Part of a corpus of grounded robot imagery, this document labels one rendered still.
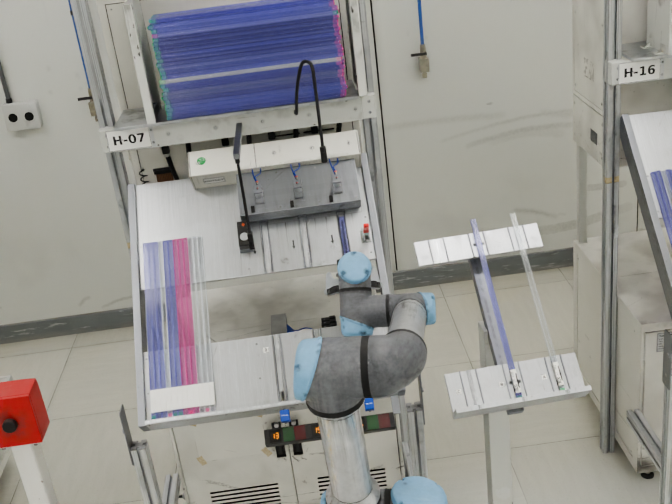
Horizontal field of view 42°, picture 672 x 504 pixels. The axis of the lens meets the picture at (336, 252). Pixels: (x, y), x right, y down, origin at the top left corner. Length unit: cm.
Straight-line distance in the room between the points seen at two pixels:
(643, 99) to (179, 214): 144
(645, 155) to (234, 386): 133
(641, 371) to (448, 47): 181
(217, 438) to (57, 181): 185
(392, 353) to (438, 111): 259
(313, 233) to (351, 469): 89
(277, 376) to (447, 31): 213
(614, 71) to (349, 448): 140
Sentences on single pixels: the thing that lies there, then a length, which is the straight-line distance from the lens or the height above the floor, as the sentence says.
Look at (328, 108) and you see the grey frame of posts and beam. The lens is 251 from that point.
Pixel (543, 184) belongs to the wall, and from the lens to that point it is 435.
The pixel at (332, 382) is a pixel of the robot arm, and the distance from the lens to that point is 162.
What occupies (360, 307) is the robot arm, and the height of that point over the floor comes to 107.
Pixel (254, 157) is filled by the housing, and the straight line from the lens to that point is 253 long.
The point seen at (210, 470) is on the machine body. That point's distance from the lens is 286.
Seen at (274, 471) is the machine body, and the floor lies 27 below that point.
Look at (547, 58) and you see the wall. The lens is 417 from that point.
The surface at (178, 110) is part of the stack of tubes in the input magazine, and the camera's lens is 249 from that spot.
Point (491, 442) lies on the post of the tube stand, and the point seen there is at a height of 45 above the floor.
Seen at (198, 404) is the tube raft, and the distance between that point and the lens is 236.
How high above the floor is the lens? 201
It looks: 24 degrees down
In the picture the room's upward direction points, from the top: 7 degrees counter-clockwise
